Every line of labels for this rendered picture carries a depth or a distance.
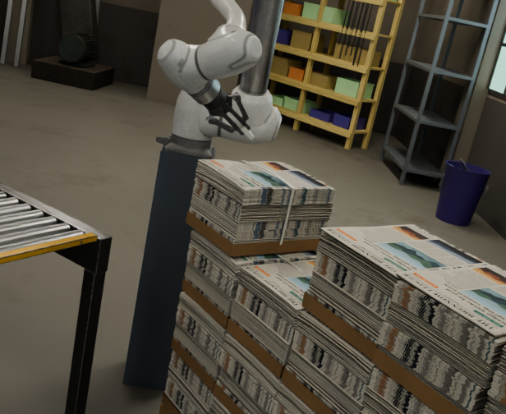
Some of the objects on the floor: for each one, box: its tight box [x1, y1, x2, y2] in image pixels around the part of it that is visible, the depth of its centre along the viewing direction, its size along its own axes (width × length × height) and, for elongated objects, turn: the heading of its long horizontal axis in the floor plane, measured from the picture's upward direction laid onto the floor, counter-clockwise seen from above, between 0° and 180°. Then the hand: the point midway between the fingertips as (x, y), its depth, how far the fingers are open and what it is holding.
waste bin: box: [435, 158, 491, 227], centre depth 628 cm, size 46×42×57 cm
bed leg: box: [65, 269, 106, 414], centre depth 225 cm, size 6×6×68 cm
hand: (246, 131), depth 213 cm, fingers closed
